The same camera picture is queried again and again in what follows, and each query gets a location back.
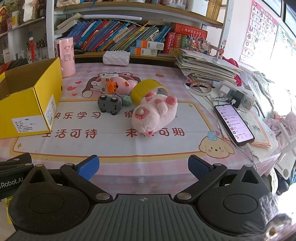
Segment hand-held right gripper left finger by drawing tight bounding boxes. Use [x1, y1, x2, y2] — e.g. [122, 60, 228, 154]
[22, 155, 114, 205]

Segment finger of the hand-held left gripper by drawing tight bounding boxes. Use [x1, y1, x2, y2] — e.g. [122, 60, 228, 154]
[0, 152, 35, 173]

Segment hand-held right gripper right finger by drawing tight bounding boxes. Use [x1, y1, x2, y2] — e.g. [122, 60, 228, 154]
[174, 155, 266, 205]

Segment yellow cardboard box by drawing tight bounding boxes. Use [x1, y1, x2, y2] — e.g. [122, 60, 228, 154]
[0, 57, 64, 139]

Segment grey toy car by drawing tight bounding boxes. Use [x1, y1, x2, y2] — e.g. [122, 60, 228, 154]
[97, 93, 124, 115]

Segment pink plush pig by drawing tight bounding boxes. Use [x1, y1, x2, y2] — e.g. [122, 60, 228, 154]
[131, 91, 178, 137]

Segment orange plastic toy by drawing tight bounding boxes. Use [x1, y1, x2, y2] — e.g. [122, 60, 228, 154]
[107, 80, 119, 94]

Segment yellow tape roll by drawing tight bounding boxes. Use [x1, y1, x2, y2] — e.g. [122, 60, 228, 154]
[131, 79, 170, 105]

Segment small pink plush toy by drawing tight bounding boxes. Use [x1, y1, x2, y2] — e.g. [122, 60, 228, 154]
[111, 76, 137, 95]

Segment pink checked printed tablecloth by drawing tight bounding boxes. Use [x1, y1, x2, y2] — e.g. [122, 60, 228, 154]
[0, 61, 281, 194]

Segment black smartphone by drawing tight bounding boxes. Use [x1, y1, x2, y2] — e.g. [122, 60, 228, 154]
[214, 104, 255, 147]

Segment loose paper sheets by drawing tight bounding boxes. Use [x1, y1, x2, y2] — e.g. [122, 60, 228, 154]
[190, 88, 280, 163]

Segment white hoop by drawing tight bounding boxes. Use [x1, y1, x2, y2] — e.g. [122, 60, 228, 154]
[187, 82, 212, 96]

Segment black charger plug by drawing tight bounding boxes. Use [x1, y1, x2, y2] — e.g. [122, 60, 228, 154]
[231, 91, 245, 108]

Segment white charger plug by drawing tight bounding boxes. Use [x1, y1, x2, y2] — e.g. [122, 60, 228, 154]
[218, 85, 232, 99]

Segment white power strip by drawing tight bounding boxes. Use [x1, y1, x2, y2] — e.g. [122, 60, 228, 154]
[220, 80, 256, 110]

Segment white plastic stand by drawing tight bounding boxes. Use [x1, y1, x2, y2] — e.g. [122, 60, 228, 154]
[275, 120, 296, 179]

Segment pale pink clothing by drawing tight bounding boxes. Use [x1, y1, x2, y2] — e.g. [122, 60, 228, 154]
[266, 111, 296, 139]

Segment magenta cloth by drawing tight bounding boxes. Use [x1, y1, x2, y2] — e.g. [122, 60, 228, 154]
[222, 58, 243, 86]

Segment blurred fuzzy cloth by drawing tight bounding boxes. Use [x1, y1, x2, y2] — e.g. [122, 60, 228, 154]
[261, 192, 296, 241]

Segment stack of notebooks and papers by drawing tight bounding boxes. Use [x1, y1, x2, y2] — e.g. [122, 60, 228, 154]
[174, 49, 243, 85]

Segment grey knitted blanket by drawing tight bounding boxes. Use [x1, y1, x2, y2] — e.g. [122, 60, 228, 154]
[240, 67, 296, 121]

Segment pink cartoon tumbler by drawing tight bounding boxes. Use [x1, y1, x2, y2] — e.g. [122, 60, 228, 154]
[54, 38, 76, 78]

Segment white quilted tissue box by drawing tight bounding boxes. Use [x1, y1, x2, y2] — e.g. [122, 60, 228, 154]
[103, 50, 130, 65]

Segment red spray bottle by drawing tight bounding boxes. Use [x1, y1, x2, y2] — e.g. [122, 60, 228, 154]
[29, 37, 35, 63]

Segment cartoon deer card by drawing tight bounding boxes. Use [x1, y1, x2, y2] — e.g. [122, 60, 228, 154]
[216, 39, 227, 58]

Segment white pen holder rack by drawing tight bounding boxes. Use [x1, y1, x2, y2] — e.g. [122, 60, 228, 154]
[25, 35, 49, 63]

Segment colourful acrylic ornaments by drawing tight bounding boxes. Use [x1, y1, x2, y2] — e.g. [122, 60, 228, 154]
[185, 38, 212, 56]

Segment red boxed book set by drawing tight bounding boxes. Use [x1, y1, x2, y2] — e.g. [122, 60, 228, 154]
[163, 32, 188, 54]

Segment orange white carton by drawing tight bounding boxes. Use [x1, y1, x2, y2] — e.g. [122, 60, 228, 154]
[136, 40, 164, 49]
[130, 46, 158, 56]

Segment row of colourful books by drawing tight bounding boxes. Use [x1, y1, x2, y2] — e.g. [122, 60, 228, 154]
[66, 20, 173, 52]

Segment red long box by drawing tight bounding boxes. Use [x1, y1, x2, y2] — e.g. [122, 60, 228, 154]
[171, 23, 208, 39]

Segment white corner shelf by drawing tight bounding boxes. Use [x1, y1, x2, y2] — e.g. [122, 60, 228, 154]
[0, 17, 49, 65]

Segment beige lying book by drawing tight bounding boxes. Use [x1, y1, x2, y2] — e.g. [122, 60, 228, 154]
[57, 13, 84, 29]

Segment yellow white cup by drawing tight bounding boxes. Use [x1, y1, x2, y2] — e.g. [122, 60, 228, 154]
[11, 10, 20, 26]

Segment fortune god figure box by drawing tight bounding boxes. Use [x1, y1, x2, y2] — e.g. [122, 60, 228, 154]
[0, 6, 10, 34]

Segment white bag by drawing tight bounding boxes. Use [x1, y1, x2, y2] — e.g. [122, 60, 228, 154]
[23, 0, 38, 22]

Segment stack of yellow booklets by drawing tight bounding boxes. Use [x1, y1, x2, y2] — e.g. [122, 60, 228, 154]
[206, 0, 229, 20]

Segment white bookshelf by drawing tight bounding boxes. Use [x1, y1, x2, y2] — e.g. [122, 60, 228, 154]
[46, 0, 232, 63]

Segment white storage container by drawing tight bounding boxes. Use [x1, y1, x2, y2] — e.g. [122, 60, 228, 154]
[187, 0, 210, 15]

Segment row of pink stationery bottles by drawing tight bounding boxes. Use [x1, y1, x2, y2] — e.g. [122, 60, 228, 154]
[150, 0, 185, 10]

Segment white charging cable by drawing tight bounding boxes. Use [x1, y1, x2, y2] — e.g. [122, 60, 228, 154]
[240, 143, 258, 169]

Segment alphabet wall poster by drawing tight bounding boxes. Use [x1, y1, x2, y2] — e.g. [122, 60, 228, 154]
[239, 0, 279, 67]

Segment pale wall chart poster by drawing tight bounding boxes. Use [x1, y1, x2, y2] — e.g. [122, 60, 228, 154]
[275, 23, 296, 56]

